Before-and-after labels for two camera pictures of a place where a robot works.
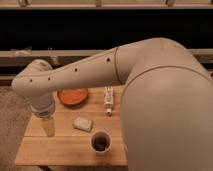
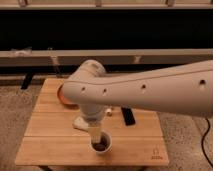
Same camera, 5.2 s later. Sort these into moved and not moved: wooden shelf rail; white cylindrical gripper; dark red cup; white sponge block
Moved: white cylindrical gripper
Not moved: dark red cup; wooden shelf rail; white sponge block
